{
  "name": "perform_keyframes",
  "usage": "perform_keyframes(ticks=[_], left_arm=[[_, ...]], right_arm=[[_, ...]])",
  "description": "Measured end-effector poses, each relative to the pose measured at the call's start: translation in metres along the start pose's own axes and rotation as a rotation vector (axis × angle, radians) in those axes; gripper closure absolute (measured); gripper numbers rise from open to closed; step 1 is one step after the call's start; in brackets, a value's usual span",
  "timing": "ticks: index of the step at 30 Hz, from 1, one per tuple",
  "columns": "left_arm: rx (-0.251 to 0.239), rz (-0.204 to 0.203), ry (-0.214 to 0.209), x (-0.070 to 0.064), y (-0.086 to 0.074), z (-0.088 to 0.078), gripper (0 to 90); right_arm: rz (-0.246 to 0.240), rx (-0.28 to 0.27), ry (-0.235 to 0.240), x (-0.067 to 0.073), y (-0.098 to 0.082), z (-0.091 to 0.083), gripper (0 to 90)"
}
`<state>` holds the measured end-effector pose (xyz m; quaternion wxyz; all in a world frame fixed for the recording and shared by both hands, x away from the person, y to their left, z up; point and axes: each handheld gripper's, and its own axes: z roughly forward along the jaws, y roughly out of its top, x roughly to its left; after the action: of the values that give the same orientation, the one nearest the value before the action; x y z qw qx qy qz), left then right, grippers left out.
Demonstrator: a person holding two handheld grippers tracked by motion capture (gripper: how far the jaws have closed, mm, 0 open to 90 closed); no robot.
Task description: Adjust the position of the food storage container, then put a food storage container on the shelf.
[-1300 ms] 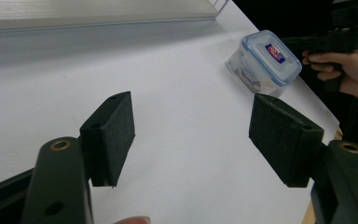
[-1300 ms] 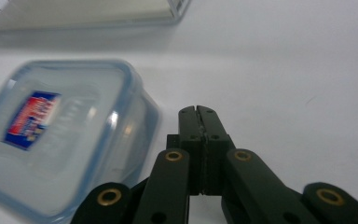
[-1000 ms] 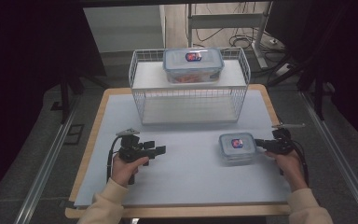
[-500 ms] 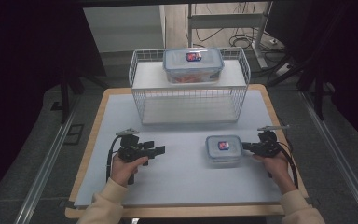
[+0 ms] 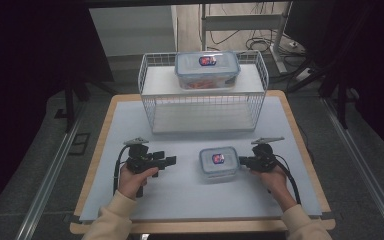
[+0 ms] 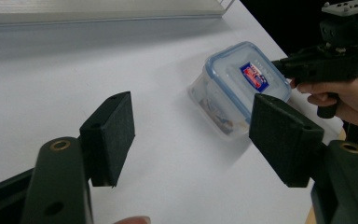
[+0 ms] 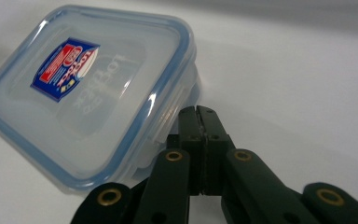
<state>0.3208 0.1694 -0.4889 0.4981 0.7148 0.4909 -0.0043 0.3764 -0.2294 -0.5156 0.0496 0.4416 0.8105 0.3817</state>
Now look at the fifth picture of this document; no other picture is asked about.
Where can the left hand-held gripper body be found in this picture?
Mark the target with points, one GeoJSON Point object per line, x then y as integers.
{"type": "Point", "coordinates": [140, 161]}

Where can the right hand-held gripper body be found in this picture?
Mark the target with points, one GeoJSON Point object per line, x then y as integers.
{"type": "Point", "coordinates": [264, 160]}

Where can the small clear food container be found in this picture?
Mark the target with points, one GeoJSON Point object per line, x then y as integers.
{"type": "Point", "coordinates": [219, 163]}

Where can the large clear food container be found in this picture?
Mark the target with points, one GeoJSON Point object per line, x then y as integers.
{"type": "Point", "coordinates": [207, 70]}

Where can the person's left hand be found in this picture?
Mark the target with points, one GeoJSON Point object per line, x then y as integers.
{"type": "Point", "coordinates": [131, 183]}

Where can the person's right hand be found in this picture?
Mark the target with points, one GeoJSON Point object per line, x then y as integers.
{"type": "Point", "coordinates": [276, 185]}

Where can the pale blue table mat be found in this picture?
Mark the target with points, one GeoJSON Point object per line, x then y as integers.
{"type": "Point", "coordinates": [186, 193]}

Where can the black metal stand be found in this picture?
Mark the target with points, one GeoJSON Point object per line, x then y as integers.
{"type": "Point", "coordinates": [341, 100]}
{"type": "Point", "coordinates": [69, 106]}

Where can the white power strip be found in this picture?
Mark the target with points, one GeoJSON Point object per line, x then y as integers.
{"type": "Point", "coordinates": [304, 75]}

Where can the white cabinet panel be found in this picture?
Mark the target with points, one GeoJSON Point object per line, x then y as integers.
{"type": "Point", "coordinates": [131, 30]}

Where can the dark curtain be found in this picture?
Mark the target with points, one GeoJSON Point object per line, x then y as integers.
{"type": "Point", "coordinates": [376, 66]}
{"type": "Point", "coordinates": [20, 66]}

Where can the black floor bracket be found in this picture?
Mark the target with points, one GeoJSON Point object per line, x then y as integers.
{"type": "Point", "coordinates": [80, 143]}

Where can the aluminium floor rail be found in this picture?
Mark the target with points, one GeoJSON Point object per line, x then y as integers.
{"type": "Point", "coordinates": [363, 166]}
{"type": "Point", "coordinates": [46, 183]}

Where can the white metal stand frame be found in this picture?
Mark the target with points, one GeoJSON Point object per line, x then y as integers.
{"type": "Point", "coordinates": [243, 21]}

